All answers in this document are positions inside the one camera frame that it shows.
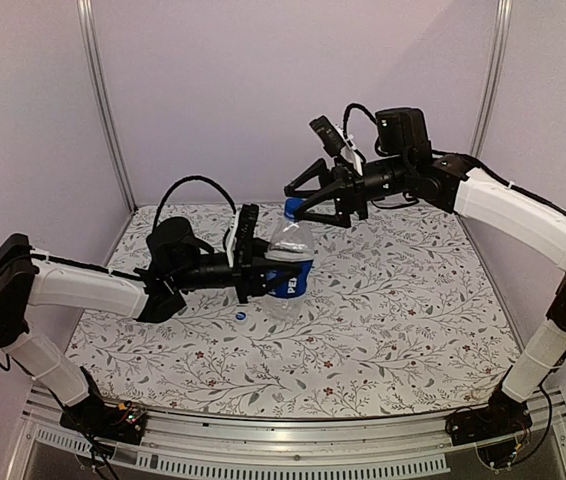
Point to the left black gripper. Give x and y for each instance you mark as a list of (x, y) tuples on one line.
[(253, 278)]

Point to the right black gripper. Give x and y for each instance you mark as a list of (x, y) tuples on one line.
[(348, 192)]

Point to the white Pocari Sweat cap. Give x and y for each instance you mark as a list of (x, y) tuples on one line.
[(240, 316)]

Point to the blue Pepsi bottle cap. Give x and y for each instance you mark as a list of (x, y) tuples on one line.
[(291, 205)]

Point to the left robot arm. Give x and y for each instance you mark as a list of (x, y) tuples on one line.
[(180, 263)]

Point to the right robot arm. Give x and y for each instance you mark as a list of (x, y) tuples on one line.
[(454, 183)]

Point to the floral patterned table mat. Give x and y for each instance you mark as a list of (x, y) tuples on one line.
[(399, 317)]

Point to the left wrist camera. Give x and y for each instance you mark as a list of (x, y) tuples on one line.
[(239, 239)]

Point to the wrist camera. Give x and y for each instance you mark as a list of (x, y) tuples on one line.
[(239, 239), (339, 146)]

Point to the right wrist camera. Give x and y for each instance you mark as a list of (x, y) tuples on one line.
[(339, 146)]

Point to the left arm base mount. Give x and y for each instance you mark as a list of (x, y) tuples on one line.
[(125, 422)]

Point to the aluminium front rail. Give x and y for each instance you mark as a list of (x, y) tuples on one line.
[(190, 445)]

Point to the right aluminium frame post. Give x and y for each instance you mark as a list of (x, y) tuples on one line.
[(495, 67)]

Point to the aluminium frame post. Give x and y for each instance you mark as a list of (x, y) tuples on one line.
[(103, 105), (495, 67)]

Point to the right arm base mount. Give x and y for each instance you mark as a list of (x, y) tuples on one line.
[(500, 416)]

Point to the left aluminium frame post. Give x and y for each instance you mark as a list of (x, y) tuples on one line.
[(103, 105)]

